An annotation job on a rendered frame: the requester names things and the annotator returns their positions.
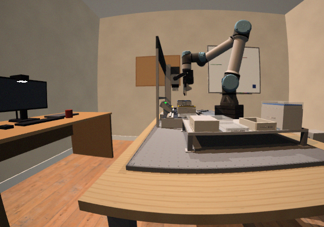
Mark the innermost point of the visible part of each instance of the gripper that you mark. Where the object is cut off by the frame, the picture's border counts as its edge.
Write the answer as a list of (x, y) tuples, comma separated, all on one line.
[(187, 80)]

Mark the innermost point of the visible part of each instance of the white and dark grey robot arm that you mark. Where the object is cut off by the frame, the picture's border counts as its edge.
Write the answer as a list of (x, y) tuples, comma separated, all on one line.
[(237, 42)]

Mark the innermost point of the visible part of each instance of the yellow tip rack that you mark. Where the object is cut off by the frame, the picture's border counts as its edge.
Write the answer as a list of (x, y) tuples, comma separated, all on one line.
[(186, 109)]

